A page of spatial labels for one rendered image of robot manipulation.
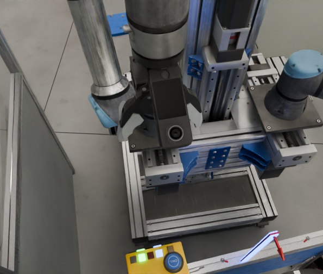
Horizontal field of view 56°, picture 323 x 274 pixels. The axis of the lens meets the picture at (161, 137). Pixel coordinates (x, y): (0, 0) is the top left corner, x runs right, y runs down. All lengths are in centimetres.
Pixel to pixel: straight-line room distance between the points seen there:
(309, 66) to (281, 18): 133
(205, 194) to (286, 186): 65
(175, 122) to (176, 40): 11
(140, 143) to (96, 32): 43
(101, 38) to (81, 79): 195
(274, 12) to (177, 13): 198
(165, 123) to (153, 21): 14
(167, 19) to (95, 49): 50
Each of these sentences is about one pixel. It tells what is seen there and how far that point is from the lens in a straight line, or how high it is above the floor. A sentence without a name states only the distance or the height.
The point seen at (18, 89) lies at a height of 100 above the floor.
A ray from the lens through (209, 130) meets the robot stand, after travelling 123.
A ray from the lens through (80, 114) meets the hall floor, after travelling 253.
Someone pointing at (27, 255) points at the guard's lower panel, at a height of 88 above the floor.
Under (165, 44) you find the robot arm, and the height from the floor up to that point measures 171.
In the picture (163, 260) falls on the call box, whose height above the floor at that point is 107.
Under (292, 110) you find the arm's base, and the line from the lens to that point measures 119.
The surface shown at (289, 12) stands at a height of 67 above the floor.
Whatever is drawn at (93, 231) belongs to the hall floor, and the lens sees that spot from 207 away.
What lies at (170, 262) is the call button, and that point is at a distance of 88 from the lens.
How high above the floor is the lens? 195
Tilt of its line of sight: 57 degrees down
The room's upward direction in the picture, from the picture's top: straight up
